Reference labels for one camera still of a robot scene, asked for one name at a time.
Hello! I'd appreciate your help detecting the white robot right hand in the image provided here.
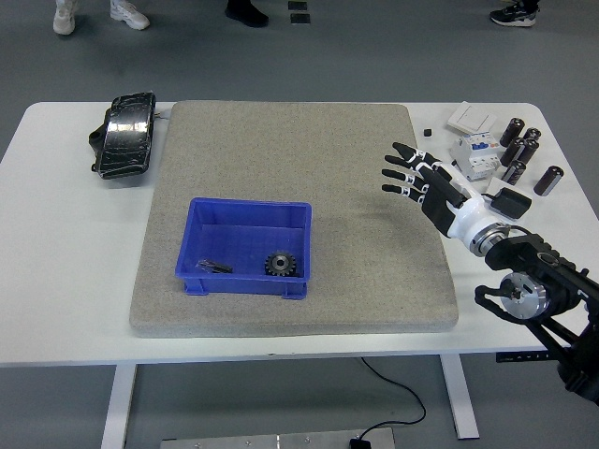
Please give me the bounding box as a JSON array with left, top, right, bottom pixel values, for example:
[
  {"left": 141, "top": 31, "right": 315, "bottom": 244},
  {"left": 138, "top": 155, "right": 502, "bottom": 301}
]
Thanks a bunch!
[{"left": 381, "top": 141, "right": 492, "bottom": 244}]

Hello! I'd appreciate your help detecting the large black gear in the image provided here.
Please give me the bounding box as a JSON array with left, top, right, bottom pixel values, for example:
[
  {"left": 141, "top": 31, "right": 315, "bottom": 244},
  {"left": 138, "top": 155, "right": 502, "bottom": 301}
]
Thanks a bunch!
[{"left": 264, "top": 251, "right": 300, "bottom": 278}]

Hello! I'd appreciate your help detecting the blue plastic box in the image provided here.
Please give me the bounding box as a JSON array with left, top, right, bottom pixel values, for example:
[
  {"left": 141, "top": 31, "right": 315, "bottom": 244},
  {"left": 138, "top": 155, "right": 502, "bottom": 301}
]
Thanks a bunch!
[{"left": 174, "top": 196, "right": 314, "bottom": 299}]

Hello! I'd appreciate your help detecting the white circuit breaker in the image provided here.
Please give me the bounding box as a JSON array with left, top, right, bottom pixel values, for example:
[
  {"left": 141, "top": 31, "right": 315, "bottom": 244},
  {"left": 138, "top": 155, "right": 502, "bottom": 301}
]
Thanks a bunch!
[{"left": 450, "top": 130, "right": 506, "bottom": 182}]

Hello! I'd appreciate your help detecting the black power adapter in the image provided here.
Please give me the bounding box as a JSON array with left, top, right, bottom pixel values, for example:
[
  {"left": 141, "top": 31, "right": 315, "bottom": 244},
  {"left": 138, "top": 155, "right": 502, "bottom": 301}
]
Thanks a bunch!
[{"left": 493, "top": 186, "right": 533, "bottom": 220}]

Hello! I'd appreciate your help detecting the grey-brown mat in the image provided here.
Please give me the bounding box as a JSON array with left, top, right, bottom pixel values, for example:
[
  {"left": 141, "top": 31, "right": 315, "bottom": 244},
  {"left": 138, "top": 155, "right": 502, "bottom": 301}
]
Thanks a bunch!
[{"left": 128, "top": 99, "right": 460, "bottom": 339}]

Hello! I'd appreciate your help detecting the black table control panel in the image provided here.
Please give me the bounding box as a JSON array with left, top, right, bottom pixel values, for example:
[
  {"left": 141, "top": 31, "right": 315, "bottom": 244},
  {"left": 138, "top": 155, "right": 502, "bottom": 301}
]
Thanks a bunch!
[{"left": 495, "top": 350, "right": 553, "bottom": 364}]

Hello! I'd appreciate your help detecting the white table leg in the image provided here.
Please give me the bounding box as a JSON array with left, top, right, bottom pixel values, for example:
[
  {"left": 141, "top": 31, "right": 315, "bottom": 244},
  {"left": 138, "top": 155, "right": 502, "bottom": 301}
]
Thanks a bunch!
[
  {"left": 439, "top": 355, "right": 481, "bottom": 440},
  {"left": 100, "top": 364, "right": 138, "bottom": 449}
]

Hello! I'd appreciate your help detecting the person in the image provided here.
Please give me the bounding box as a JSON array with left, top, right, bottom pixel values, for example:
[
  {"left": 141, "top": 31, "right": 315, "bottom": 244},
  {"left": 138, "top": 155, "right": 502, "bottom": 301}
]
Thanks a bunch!
[
  {"left": 225, "top": 0, "right": 270, "bottom": 28},
  {"left": 52, "top": 0, "right": 151, "bottom": 36},
  {"left": 489, "top": 0, "right": 540, "bottom": 28}
]

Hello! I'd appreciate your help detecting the small bag of black screws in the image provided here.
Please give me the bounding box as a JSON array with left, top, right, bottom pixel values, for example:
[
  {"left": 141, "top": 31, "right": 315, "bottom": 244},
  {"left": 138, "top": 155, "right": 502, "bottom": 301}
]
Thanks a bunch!
[{"left": 196, "top": 258, "right": 234, "bottom": 274}]

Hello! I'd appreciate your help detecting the metal floor plate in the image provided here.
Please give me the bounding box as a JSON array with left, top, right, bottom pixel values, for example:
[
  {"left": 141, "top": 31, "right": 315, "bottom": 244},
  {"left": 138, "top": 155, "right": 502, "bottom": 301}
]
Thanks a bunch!
[{"left": 161, "top": 427, "right": 396, "bottom": 449}]

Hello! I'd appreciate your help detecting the black plastic-wrapped device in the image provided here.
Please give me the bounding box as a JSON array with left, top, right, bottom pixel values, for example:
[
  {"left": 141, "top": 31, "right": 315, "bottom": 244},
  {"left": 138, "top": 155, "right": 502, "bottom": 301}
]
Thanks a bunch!
[{"left": 88, "top": 91, "right": 158, "bottom": 181}]

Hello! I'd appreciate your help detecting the white wall switch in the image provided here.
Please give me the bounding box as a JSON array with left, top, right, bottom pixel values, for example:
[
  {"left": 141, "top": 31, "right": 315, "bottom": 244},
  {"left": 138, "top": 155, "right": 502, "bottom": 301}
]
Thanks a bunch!
[{"left": 446, "top": 100, "right": 499, "bottom": 135}]

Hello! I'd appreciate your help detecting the black floor cable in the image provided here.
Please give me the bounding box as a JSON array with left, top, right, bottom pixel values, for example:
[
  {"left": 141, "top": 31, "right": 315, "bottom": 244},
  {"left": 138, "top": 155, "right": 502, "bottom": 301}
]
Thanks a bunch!
[{"left": 358, "top": 357, "right": 427, "bottom": 441}]

